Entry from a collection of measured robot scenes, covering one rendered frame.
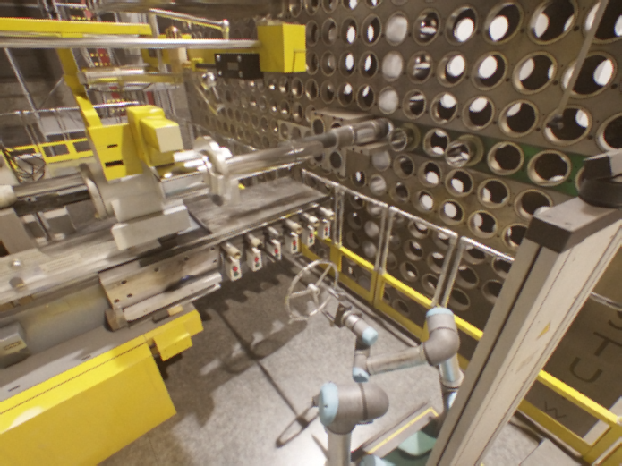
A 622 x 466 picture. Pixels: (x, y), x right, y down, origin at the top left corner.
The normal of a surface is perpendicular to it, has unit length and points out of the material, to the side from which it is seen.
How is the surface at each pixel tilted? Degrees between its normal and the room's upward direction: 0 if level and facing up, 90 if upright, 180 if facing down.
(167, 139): 90
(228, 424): 0
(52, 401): 0
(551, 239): 90
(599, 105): 90
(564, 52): 90
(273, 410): 0
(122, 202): 68
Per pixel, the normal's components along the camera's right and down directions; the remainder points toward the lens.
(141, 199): 0.59, 0.05
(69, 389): 0.00, -0.85
